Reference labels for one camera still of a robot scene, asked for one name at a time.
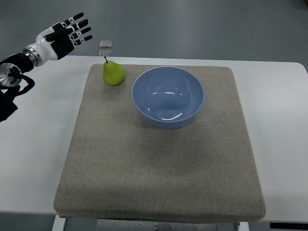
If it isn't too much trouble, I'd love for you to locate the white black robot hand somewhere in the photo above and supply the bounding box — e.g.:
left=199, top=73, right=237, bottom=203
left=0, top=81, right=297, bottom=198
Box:
left=23, top=13, right=92, bottom=67

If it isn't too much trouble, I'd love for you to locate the blue bowl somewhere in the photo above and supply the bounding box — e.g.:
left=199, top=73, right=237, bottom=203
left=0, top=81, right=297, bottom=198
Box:
left=131, top=66, right=205, bottom=129

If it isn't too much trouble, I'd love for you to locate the metal floor plate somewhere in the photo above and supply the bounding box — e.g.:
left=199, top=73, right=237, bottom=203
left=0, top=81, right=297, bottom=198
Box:
left=99, top=50, right=112, bottom=57
left=99, top=40, right=113, bottom=48

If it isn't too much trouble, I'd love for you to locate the upper metal floor plate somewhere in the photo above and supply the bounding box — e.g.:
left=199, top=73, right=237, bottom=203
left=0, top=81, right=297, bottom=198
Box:
left=99, top=40, right=113, bottom=48

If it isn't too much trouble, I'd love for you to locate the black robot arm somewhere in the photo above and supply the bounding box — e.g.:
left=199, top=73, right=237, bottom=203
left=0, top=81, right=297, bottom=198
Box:
left=0, top=53, right=36, bottom=122

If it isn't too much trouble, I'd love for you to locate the lower metal floor plate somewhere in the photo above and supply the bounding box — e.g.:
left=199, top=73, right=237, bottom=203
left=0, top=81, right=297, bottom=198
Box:
left=99, top=50, right=112, bottom=57

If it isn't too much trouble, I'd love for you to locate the beige felt mat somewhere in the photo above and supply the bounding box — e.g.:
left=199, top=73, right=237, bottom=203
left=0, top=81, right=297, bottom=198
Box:
left=54, top=64, right=266, bottom=223

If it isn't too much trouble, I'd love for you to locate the green pear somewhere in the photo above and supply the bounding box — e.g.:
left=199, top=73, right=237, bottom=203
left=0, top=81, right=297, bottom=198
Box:
left=103, top=57, right=125, bottom=86

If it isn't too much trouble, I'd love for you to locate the metal table frame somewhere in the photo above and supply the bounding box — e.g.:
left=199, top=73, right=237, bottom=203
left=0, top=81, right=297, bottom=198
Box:
left=52, top=215, right=250, bottom=231

